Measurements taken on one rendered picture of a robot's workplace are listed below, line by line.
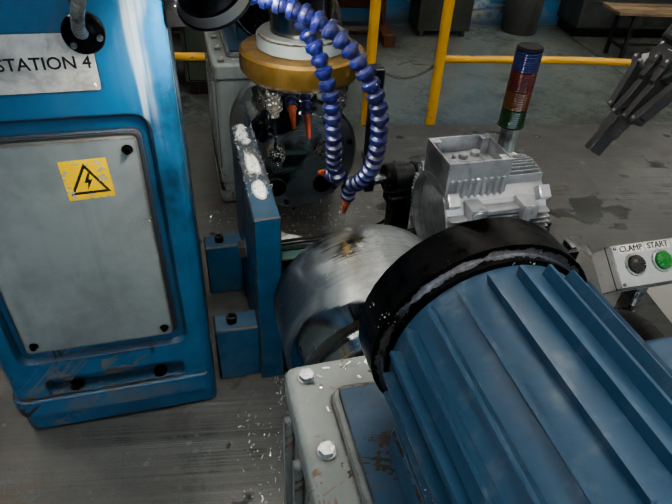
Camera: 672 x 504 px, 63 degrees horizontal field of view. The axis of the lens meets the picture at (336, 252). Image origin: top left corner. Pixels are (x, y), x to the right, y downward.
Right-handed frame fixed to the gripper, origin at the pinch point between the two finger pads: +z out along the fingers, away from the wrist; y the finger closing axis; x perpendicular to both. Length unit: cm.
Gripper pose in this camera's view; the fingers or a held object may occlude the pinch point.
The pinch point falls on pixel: (606, 134)
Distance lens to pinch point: 109.2
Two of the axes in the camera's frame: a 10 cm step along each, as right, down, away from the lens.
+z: -5.2, 7.4, 4.2
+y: 2.4, 6.0, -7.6
